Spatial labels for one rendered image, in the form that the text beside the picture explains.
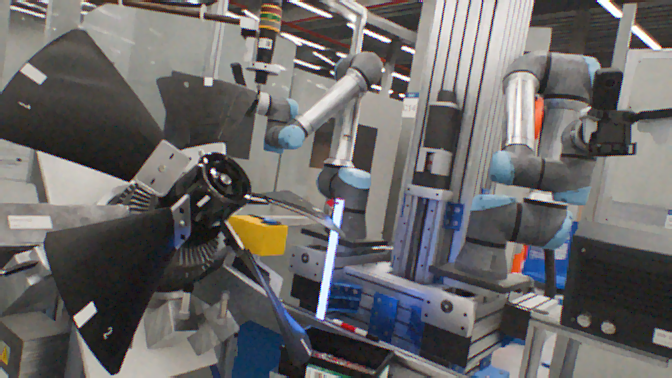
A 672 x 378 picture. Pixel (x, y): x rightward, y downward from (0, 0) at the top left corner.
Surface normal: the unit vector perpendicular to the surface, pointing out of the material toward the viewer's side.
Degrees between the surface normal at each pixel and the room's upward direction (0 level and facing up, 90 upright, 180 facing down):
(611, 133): 90
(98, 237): 77
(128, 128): 86
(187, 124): 50
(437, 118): 90
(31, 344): 90
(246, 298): 125
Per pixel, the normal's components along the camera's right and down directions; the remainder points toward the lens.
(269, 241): 0.79, 0.18
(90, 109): 0.53, 0.02
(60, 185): 0.72, -0.50
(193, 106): 0.09, -0.64
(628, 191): -0.58, -0.04
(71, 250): 0.89, -0.09
